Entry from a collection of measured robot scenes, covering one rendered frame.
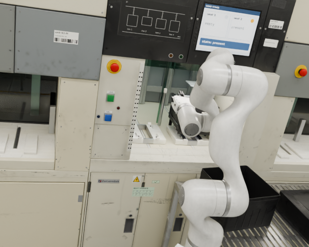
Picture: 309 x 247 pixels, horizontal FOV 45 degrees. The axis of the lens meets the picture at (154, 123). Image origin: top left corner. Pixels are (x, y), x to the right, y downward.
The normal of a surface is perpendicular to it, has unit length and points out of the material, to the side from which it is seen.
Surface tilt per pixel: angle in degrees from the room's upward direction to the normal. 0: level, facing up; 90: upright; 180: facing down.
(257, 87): 75
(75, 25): 90
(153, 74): 90
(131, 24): 90
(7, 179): 90
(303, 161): 0
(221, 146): 81
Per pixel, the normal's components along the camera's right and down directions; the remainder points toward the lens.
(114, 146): 0.24, 0.41
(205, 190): 0.20, -0.57
